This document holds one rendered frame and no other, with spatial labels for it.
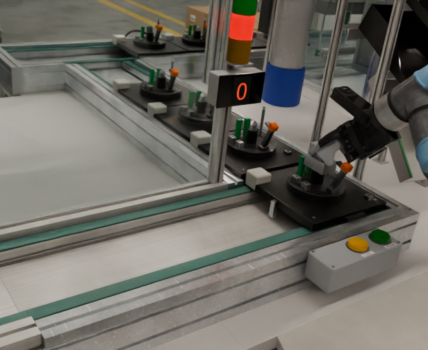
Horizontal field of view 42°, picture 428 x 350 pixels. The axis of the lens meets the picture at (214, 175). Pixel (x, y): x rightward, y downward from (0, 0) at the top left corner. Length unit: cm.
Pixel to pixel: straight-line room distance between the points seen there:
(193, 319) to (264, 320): 15
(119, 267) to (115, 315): 19
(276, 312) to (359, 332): 16
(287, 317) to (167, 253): 27
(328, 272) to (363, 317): 12
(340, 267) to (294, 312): 13
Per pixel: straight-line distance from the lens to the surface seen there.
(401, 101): 112
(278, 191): 132
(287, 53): 220
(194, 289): 98
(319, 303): 117
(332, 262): 112
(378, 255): 119
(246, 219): 129
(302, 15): 218
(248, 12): 117
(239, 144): 146
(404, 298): 126
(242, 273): 104
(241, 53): 119
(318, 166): 131
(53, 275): 108
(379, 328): 116
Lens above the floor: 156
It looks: 26 degrees down
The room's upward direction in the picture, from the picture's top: 7 degrees clockwise
